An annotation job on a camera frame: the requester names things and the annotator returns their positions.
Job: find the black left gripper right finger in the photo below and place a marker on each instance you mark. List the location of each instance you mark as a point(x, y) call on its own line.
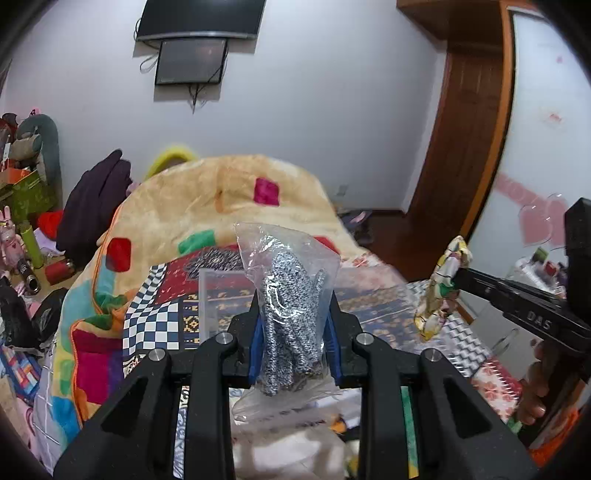
point(418, 403)

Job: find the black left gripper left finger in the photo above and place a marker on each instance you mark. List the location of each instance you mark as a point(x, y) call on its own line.
point(132, 435)

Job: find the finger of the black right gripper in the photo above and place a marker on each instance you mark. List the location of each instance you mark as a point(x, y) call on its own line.
point(490, 287)

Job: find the colourful patterned cloth scrunchie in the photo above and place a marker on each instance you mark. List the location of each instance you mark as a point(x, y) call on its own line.
point(439, 300)

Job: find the clear plastic storage box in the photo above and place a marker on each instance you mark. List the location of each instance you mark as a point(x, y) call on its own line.
point(377, 295)

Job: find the person right hand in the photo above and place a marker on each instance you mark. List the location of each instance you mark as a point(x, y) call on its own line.
point(534, 390)

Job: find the patchwork patterned bed sheet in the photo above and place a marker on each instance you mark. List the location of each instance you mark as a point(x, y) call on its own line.
point(411, 403)

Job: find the brown wooden door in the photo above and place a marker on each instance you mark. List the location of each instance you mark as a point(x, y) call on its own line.
point(465, 141)

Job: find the pink rabbit doll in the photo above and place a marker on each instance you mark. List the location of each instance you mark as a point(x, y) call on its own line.
point(12, 247)

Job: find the beige fleece blanket with squares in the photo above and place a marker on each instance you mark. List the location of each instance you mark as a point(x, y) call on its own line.
point(205, 197)

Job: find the dark purple jacket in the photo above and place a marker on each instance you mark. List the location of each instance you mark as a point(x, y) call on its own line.
point(90, 207)

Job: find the green cardboard box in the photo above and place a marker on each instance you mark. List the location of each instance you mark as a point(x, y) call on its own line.
point(29, 195)

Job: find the grey plush toy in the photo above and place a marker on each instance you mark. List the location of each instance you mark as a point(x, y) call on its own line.
point(37, 147)

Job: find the dark wall monitor panel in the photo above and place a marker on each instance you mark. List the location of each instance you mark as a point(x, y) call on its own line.
point(196, 61)

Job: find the black wall television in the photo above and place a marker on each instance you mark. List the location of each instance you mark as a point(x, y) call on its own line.
point(171, 19)

